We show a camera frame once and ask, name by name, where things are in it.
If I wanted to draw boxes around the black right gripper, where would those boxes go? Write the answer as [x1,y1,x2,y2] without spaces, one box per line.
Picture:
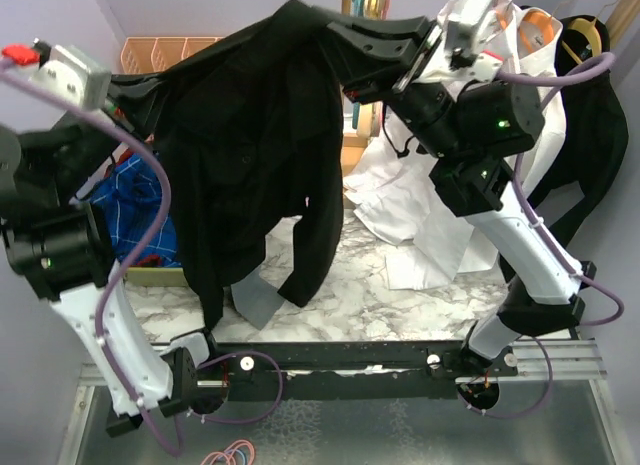
[305,5,468,161]

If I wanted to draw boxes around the black shirt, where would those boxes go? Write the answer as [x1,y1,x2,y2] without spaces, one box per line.
[499,5,630,286]
[154,0,343,328]

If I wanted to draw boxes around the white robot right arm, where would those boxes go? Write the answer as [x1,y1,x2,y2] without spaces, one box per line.
[320,7,595,376]

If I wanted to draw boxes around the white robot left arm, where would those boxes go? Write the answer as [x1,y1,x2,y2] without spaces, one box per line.
[1,65,221,436]

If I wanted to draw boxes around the pink hanger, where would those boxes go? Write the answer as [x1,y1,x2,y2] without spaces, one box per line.
[378,0,391,19]

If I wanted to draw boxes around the blue plaid shirt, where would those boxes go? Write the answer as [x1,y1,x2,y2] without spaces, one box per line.
[88,150,181,268]

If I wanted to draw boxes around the orange hanger left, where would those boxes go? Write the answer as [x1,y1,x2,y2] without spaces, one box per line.
[494,4,517,34]

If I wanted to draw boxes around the orange hanger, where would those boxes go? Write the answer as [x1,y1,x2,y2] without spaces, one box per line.
[494,4,517,34]
[518,9,555,53]

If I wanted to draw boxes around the white shirt front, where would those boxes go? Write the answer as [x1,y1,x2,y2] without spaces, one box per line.
[342,0,524,291]

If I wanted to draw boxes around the white shirt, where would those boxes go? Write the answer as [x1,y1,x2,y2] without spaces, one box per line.
[342,0,524,291]
[504,7,571,196]

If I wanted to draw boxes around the orange hanger right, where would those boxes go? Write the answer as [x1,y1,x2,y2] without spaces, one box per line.
[518,9,555,53]

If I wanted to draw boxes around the white shirt behind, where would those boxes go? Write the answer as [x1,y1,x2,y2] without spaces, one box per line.
[504,7,571,196]

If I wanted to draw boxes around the hanging black shirt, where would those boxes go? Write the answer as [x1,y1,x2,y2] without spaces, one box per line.
[499,5,630,286]

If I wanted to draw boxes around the pink plastic file organizer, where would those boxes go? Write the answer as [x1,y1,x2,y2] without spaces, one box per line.
[120,36,221,75]

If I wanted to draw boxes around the green laundry basket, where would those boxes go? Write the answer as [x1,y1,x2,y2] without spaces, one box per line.
[124,267,188,287]

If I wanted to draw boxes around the grey cloth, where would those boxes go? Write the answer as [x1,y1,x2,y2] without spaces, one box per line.
[230,268,285,330]

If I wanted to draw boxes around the black base bar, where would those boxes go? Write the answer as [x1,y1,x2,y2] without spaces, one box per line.
[162,335,517,424]

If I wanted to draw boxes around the coloured rubber bands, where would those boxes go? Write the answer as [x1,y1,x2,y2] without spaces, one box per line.
[201,439,256,465]

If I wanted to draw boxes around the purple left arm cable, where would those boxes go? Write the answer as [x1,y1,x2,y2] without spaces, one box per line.
[0,57,286,459]

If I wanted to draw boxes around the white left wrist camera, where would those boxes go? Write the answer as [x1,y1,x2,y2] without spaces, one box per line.
[1,40,111,111]

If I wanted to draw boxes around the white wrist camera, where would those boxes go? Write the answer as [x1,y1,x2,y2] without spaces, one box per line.
[433,0,504,82]
[1,40,111,111]

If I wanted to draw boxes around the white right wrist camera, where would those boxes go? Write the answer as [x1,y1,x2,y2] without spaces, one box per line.
[433,0,504,82]

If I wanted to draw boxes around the aluminium rail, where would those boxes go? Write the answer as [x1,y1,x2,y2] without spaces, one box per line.
[74,337,609,465]

